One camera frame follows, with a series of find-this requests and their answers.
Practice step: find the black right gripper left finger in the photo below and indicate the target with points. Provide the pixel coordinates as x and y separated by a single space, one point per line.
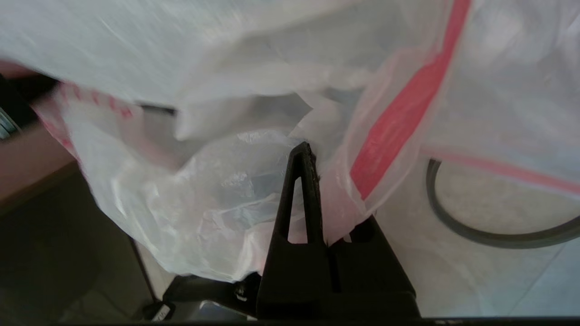
294 271

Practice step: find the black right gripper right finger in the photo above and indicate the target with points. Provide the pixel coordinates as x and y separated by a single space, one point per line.
376 280

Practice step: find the robot base chassis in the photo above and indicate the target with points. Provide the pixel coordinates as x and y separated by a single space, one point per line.
204 290

